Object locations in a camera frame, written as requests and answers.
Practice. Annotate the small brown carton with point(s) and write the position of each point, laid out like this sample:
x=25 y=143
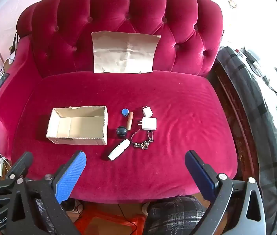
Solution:
x=8 y=64

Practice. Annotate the white cylindrical tube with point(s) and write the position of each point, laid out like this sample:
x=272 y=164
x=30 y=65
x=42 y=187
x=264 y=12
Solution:
x=119 y=149

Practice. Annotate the brown lipstick tube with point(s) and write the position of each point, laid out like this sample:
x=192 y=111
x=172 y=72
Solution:
x=130 y=121

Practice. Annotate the large white charger plug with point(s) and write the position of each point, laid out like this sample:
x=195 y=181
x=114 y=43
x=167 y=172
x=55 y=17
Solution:
x=150 y=123

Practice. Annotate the plaid trouser leg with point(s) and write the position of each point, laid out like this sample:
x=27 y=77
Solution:
x=172 y=215
x=42 y=213

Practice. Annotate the red plastic stool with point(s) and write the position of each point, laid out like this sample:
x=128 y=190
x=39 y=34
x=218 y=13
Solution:
x=99 y=221

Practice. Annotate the dark plaid blanket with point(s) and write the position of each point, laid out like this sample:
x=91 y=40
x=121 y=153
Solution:
x=263 y=127

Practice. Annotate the dark glossy ball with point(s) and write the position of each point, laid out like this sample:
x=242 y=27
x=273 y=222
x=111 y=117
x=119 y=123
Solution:
x=121 y=131

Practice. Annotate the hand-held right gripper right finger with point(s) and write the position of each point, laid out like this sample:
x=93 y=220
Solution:
x=199 y=176

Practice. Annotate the black power adapter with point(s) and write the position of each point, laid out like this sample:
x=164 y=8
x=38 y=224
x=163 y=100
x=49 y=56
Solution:
x=15 y=41

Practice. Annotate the creased brown paper sheet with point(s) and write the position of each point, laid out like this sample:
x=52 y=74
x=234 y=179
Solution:
x=126 y=51

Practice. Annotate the blue key fob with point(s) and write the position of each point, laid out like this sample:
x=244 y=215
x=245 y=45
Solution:
x=124 y=112

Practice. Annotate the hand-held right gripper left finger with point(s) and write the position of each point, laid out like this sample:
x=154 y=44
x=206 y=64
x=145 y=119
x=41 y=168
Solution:
x=71 y=176

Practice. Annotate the cardboard box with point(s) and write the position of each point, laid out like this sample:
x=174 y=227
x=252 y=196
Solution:
x=79 y=127

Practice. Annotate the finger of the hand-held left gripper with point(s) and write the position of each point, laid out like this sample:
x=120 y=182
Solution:
x=18 y=167

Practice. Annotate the red velvet tufted sofa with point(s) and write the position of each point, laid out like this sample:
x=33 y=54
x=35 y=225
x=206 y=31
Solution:
x=153 y=90

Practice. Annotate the white shoe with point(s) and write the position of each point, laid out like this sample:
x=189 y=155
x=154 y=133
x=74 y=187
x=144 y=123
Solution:
x=76 y=206
x=145 y=208

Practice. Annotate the small white charger plug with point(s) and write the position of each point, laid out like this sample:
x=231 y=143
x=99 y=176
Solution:
x=147 y=112

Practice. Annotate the dark wooden bed frame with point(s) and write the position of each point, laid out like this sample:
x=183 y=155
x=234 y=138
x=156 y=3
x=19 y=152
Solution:
x=229 y=102

